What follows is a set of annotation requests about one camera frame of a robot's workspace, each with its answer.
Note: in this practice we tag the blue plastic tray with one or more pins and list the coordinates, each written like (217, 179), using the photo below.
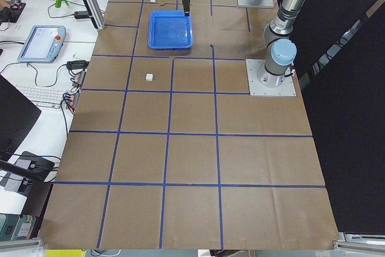
(170, 29)

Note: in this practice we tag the black power adapter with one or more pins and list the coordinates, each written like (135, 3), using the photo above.
(81, 15)

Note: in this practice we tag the grey teach pendant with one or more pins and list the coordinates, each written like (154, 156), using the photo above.
(43, 44)

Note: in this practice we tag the white keyboard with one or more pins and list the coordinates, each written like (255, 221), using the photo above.
(42, 97)

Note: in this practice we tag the black monitor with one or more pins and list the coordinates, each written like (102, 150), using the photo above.
(18, 116)

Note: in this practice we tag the black device with red wires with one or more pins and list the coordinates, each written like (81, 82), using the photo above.
(11, 14)

